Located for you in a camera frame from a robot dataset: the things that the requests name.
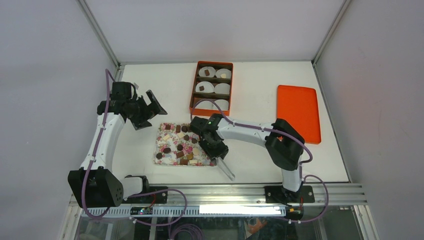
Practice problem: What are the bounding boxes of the orange box lid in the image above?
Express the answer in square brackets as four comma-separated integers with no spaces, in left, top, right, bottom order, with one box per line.
[276,85,322,145]

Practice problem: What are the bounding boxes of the purple cable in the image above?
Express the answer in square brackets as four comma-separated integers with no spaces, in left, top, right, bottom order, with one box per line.
[79,69,188,228]
[190,98,329,223]

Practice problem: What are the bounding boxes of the metal tongs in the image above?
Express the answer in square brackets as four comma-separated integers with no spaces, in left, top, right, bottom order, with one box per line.
[215,157,236,181]

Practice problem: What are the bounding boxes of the white paper cup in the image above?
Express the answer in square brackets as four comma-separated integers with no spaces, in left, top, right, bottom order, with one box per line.
[214,99,230,111]
[193,99,214,110]
[198,66,216,78]
[195,81,214,93]
[215,68,232,79]
[214,83,231,95]

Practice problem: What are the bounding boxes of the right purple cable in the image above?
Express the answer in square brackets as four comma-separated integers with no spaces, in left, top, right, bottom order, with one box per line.
[190,98,329,223]

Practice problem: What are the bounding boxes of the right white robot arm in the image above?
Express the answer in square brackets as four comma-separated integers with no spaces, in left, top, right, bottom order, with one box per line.
[189,113,306,203]

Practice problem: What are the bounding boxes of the aluminium rail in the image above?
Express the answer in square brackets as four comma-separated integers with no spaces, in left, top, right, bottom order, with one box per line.
[69,182,369,220]

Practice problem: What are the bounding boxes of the floral tray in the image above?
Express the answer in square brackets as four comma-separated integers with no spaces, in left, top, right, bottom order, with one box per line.
[152,122,216,167]

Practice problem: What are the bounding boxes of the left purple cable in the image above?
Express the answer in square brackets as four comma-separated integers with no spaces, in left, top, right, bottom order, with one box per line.
[79,69,188,228]

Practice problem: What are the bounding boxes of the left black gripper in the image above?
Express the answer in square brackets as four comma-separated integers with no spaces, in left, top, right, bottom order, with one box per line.
[127,90,166,130]

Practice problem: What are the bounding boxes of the white cable duct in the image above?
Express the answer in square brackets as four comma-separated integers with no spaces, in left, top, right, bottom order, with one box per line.
[81,205,287,219]

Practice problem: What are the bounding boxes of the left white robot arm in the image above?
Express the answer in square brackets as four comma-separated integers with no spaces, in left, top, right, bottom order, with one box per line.
[67,82,167,209]

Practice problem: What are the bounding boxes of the dark heart chocolate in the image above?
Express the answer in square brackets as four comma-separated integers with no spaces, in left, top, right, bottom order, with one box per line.
[181,125,188,133]

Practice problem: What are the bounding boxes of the orange chocolate box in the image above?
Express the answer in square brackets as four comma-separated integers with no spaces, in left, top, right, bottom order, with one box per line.
[189,61,234,117]

